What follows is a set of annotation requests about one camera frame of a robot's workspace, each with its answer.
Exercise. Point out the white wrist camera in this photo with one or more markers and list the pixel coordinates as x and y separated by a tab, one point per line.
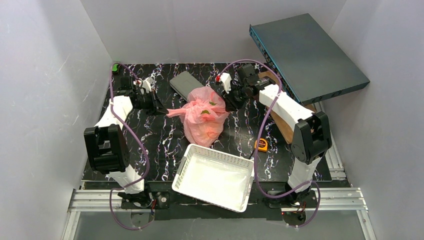
145	85
224	79

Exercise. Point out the orange tape measure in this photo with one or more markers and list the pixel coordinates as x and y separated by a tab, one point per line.
261	145

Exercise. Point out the grey rectangular pad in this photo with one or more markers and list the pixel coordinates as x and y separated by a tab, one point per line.
184	83

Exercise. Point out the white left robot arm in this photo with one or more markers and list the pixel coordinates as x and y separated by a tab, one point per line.
106	146

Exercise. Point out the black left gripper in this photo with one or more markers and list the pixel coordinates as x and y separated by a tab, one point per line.
154	102

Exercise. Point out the dark teal flat box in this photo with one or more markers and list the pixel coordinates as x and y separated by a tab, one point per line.
311	65

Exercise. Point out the brown wooden board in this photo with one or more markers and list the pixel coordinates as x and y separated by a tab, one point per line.
281	122

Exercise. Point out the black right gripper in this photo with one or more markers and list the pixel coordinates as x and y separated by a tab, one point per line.
230	100

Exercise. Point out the white perforated plastic basket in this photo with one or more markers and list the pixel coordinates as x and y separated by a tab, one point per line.
215	177

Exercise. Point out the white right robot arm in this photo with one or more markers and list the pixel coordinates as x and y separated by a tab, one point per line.
311	135

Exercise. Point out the green black small object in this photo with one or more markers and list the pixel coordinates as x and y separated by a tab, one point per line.
115	69

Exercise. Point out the aluminium frame rail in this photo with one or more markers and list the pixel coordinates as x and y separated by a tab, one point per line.
171	203

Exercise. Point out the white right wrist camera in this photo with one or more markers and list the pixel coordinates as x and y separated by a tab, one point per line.
224	79

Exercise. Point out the pink plastic bag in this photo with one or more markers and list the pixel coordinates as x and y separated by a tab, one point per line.
203	116

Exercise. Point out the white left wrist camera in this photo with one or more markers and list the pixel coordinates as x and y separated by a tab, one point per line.
145	85

